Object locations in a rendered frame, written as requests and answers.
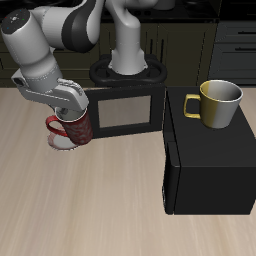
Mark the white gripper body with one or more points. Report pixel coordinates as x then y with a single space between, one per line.
56 93

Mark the red mug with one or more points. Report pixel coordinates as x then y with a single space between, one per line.
78 131

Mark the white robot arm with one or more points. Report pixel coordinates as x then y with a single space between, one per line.
33 46

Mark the yellow and white mug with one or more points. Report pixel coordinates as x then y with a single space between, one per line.
220 110

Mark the black microwave oven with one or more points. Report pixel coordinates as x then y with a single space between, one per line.
213 160

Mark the white plate with red rim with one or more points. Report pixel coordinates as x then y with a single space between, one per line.
60 143

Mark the dark kitchen cupboards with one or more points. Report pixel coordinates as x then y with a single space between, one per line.
183 50

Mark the grey drawer cabinet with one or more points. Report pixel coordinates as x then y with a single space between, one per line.
233 53

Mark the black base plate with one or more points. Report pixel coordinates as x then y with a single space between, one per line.
100 75

